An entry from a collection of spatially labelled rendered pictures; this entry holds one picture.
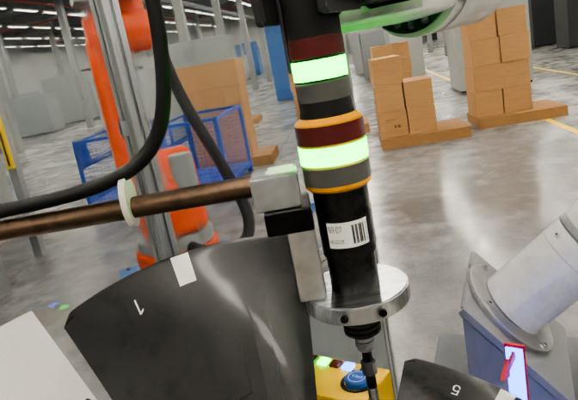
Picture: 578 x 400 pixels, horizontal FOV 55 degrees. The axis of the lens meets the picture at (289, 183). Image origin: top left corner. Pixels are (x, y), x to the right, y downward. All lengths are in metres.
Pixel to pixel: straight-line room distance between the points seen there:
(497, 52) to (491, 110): 0.80
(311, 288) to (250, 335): 0.14
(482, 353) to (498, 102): 7.64
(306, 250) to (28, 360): 0.42
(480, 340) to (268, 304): 0.56
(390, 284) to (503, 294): 0.68
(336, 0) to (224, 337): 0.30
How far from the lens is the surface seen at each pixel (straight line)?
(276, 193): 0.35
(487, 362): 1.03
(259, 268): 0.53
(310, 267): 0.36
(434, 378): 0.70
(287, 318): 0.50
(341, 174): 0.34
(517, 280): 1.04
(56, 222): 0.39
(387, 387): 0.97
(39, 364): 0.70
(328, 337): 1.74
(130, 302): 0.53
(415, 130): 7.97
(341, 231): 0.35
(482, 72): 8.46
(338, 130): 0.33
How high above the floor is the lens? 1.60
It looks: 13 degrees down
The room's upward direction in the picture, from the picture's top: 11 degrees counter-clockwise
